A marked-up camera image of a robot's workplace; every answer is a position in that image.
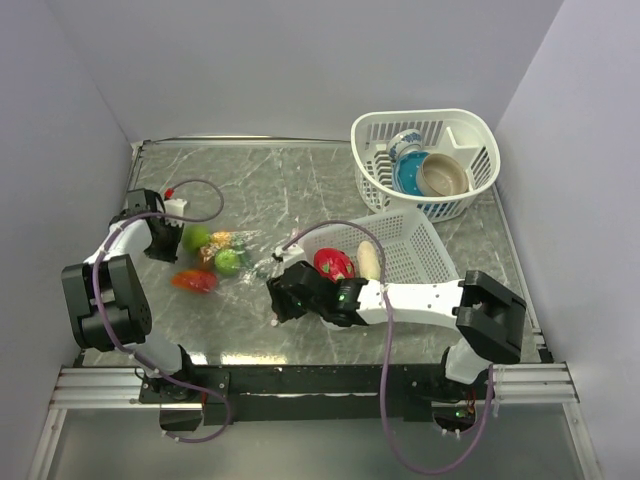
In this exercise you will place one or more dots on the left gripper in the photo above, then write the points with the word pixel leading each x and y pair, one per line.
pixel 168 254

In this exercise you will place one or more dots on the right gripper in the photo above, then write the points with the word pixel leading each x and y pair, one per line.
pixel 281 303

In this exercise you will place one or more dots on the fake green apple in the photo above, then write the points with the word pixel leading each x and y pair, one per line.
pixel 227 262
pixel 194 237

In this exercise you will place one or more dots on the fake red dragon fruit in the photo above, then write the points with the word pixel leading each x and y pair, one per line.
pixel 333 264

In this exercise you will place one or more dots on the fake brown kiwi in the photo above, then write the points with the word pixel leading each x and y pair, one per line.
pixel 206 257

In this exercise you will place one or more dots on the fake carrot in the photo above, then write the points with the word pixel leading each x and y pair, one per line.
pixel 196 281

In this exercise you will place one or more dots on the fake orange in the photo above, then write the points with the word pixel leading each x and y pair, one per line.
pixel 221 239

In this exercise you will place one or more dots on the clear zip top bag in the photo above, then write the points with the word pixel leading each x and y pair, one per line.
pixel 242 271

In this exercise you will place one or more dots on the fake white radish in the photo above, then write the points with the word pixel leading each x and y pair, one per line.
pixel 367 261

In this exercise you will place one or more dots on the fake green chili pepper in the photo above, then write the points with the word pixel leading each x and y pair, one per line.
pixel 246 259

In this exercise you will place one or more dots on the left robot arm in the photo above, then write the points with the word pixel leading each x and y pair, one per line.
pixel 106 303

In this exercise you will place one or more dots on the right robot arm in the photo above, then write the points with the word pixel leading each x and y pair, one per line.
pixel 488 316

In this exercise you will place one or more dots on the rectangular white perforated basket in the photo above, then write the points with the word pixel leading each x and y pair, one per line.
pixel 420 276

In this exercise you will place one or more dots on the teal plate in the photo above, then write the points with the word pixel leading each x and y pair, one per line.
pixel 404 173

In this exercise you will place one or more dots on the beige bowl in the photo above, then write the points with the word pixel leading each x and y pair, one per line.
pixel 441 176

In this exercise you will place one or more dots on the blue white patterned bowl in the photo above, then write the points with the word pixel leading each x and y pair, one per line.
pixel 405 142

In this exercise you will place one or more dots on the round white dish basket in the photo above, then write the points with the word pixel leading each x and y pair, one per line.
pixel 458 133

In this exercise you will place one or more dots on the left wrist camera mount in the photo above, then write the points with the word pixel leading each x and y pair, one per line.
pixel 174 206

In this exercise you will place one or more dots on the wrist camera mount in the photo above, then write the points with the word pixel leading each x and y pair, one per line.
pixel 174 206
pixel 287 257

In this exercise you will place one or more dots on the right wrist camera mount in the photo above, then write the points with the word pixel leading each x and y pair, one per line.
pixel 287 257

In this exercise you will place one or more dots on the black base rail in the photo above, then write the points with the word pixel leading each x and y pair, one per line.
pixel 215 408

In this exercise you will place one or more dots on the aluminium frame rail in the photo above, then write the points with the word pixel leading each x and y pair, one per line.
pixel 120 387

